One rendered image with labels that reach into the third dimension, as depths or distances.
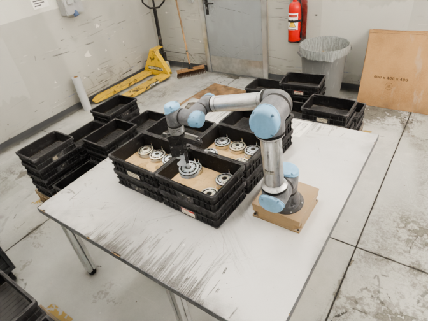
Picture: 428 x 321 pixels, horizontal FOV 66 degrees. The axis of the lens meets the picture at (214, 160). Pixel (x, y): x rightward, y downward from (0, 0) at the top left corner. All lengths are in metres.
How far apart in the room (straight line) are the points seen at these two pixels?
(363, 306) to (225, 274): 1.07
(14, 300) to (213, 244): 1.12
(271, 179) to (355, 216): 1.51
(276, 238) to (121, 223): 0.85
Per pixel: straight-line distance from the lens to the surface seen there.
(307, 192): 1.81
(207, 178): 1.87
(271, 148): 1.32
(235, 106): 1.46
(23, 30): 4.81
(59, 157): 3.18
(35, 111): 4.93
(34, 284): 2.91
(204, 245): 1.70
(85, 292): 2.66
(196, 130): 2.31
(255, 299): 1.51
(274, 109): 1.24
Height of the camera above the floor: 2.00
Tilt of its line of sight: 36 degrees down
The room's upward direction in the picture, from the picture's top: 8 degrees counter-clockwise
